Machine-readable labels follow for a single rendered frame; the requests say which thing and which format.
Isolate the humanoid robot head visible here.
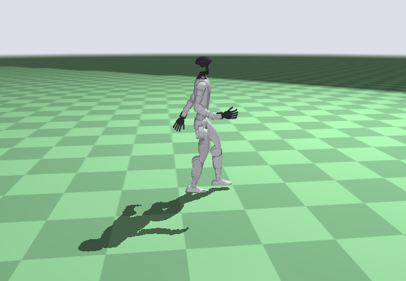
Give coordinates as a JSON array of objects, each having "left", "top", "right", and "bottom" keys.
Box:
[{"left": 195, "top": 56, "right": 212, "bottom": 79}]

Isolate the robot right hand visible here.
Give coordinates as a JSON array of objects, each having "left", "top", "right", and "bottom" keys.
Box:
[{"left": 216, "top": 107, "right": 238, "bottom": 119}]

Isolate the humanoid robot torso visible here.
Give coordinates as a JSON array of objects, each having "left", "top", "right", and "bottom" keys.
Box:
[{"left": 194, "top": 76, "right": 211, "bottom": 129}]

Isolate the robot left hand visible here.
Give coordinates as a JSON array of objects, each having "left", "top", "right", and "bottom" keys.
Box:
[{"left": 173, "top": 112, "right": 187, "bottom": 132}]

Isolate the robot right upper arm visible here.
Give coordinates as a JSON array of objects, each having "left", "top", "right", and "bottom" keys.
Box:
[{"left": 194, "top": 81, "right": 206, "bottom": 111}]

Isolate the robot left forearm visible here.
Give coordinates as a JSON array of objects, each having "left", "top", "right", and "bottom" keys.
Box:
[{"left": 181, "top": 97, "right": 194, "bottom": 117}]

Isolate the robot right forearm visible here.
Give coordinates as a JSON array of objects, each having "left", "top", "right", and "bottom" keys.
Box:
[{"left": 195, "top": 106, "right": 222, "bottom": 120}]

